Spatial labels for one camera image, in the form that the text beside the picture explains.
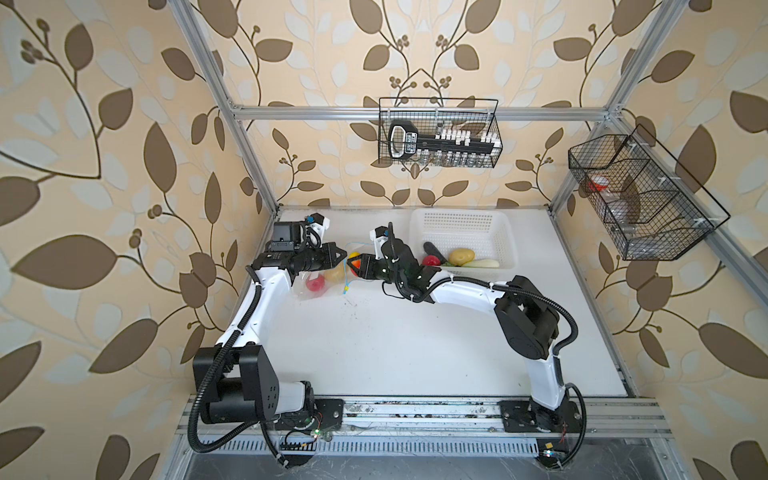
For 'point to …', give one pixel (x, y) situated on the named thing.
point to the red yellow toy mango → (356, 262)
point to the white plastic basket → (488, 233)
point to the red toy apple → (315, 284)
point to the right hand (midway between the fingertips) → (351, 263)
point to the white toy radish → (483, 263)
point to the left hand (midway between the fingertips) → (345, 250)
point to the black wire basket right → (654, 208)
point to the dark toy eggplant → (431, 249)
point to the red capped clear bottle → (600, 184)
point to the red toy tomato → (431, 260)
